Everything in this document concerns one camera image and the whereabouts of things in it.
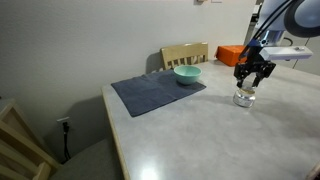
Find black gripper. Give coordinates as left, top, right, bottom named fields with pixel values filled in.
left=233, top=49, right=277, bottom=89

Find silver candle tin container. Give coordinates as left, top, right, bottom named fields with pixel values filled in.
left=232, top=87, right=257, bottom=109

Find orange cardboard box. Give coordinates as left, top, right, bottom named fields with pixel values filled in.
left=214, top=44, right=249, bottom=67

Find teal ceramic bowl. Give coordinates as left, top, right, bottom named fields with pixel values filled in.
left=173, top=64, right=203, bottom=86

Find light wooden slatted chair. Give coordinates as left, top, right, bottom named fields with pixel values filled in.
left=160, top=41, right=210, bottom=71
left=0, top=99, right=124, bottom=180

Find dark blue cloth placemat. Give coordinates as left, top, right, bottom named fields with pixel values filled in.
left=110, top=69, right=207, bottom=118

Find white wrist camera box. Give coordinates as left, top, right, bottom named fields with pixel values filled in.
left=259, top=45, right=314, bottom=62

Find white wall power outlet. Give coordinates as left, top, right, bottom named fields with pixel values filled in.
left=56, top=116, right=73, bottom=133

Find black power cord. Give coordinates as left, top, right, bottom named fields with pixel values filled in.
left=61, top=121, right=73, bottom=161

